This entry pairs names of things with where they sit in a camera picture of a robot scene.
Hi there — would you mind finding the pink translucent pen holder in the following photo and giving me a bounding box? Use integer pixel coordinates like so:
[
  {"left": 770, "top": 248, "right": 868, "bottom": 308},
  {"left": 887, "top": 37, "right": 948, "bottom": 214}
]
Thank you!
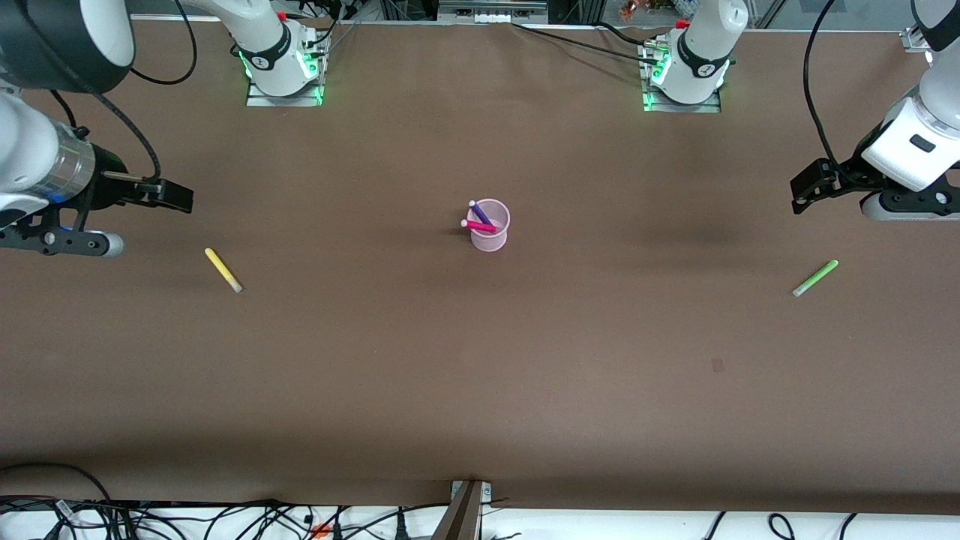
[{"left": 466, "top": 199, "right": 512, "bottom": 253}]

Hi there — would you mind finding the yellow highlighter pen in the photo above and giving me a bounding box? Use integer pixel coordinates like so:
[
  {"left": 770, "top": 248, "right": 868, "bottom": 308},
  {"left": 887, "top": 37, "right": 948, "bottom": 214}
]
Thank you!
[{"left": 204, "top": 247, "right": 245, "bottom": 294}]

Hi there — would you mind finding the green highlighter pen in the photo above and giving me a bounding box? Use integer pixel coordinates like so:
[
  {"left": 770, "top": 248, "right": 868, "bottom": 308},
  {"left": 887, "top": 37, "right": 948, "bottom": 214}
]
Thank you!
[{"left": 792, "top": 259, "right": 839, "bottom": 298}]

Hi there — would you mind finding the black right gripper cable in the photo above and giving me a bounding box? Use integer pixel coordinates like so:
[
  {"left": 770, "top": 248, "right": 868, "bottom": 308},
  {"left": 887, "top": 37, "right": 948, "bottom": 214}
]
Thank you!
[{"left": 49, "top": 82, "right": 162, "bottom": 182}]

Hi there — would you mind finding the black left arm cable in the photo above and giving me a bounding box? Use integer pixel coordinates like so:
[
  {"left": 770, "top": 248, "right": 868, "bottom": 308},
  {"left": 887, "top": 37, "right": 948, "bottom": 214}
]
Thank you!
[{"left": 802, "top": 0, "right": 839, "bottom": 172}]

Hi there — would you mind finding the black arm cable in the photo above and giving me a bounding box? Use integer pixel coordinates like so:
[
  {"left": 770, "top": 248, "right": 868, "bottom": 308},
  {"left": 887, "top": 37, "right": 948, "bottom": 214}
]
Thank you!
[
  {"left": 130, "top": 0, "right": 198, "bottom": 86},
  {"left": 802, "top": 0, "right": 839, "bottom": 172}
]

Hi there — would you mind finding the aluminium left arm base plate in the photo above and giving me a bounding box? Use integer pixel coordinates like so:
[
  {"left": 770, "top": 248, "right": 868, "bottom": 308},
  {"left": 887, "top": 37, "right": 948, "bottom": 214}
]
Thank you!
[{"left": 641, "top": 41, "right": 723, "bottom": 114}]

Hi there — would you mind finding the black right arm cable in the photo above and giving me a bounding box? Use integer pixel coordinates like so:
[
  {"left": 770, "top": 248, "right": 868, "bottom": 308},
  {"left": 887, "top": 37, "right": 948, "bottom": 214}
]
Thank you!
[{"left": 130, "top": 0, "right": 198, "bottom": 86}]

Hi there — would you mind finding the long black table cable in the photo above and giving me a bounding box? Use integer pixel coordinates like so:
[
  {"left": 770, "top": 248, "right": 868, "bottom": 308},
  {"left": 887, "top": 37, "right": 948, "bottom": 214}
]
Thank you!
[{"left": 511, "top": 21, "right": 665, "bottom": 62}]

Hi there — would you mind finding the looped black floor cable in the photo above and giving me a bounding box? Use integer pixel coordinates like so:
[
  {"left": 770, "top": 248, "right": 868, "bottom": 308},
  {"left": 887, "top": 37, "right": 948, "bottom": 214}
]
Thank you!
[{"left": 0, "top": 462, "right": 115, "bottom": 518}]

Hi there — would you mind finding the aluminium frame structure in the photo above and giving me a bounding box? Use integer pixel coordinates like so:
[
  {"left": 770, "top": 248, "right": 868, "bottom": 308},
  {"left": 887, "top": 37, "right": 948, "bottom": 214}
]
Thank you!
[{"left": 437, "top": 0, "right": 550, "bottom": 25}]

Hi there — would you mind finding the metal table bracket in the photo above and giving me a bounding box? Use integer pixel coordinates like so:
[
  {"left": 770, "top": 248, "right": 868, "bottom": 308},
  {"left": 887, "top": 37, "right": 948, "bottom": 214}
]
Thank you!
[{"left": 433, "top": 480, "right": 493, "bottom": 540}]

